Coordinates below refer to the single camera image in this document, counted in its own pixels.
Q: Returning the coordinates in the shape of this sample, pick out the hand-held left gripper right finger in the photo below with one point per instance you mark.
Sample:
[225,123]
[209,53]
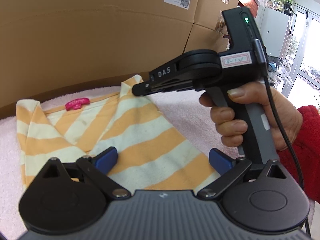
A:
[220,160]

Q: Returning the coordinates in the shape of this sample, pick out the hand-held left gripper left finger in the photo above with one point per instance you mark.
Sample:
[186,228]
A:
[107,158]

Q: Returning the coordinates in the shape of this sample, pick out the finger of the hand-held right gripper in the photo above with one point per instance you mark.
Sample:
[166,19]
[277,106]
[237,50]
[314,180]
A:
[140,89]

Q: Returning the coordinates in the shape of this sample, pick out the orange white striped shirt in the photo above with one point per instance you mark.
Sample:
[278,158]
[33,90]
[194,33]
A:
[137,130]

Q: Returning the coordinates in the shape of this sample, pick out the person's right forearm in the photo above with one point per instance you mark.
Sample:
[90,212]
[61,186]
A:
[310,142]

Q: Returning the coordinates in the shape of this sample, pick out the person's right hand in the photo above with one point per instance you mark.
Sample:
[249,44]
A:
[290,120]

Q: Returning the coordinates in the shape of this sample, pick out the brown tape patch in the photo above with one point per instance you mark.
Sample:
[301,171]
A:
[221,25]

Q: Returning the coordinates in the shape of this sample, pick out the pink terry towel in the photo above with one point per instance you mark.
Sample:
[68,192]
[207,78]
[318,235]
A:
[180,110]

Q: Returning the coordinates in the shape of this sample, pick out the white plastic hanger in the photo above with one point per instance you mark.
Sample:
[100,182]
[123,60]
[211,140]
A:
[283,73]

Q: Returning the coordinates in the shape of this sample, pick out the white cabinet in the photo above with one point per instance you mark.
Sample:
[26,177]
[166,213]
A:
[275,30]

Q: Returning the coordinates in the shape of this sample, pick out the cardboard box with taped flaps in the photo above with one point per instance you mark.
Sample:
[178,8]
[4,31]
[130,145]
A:
[210,5]

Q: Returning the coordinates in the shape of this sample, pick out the large labelled cardboard box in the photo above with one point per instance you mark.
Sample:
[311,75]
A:
[87,42]

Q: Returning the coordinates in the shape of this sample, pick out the glass window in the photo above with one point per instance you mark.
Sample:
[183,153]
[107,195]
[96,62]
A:
[307,55]

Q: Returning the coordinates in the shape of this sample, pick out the green potted plant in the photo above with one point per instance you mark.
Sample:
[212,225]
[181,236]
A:
[285,2]

